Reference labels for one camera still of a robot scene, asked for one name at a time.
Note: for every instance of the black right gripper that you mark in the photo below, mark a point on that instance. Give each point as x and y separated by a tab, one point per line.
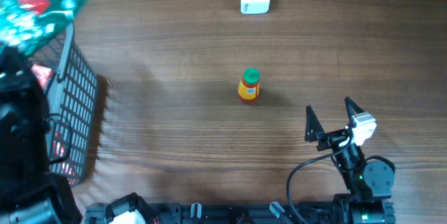
315	132

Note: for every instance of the orange sauce bottle green cap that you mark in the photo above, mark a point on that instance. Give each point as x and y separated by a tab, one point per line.
249	87

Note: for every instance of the green 3M gloves package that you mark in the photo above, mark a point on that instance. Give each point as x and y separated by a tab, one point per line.
28	25

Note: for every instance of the red small snack box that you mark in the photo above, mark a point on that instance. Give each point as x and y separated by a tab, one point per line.
43	75

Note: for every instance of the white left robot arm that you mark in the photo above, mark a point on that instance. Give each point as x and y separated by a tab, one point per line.
30	193

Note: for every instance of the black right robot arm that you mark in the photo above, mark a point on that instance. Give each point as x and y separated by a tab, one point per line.
368	180

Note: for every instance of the grey plastic mesh basket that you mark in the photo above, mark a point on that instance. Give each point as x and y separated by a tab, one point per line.
71	95

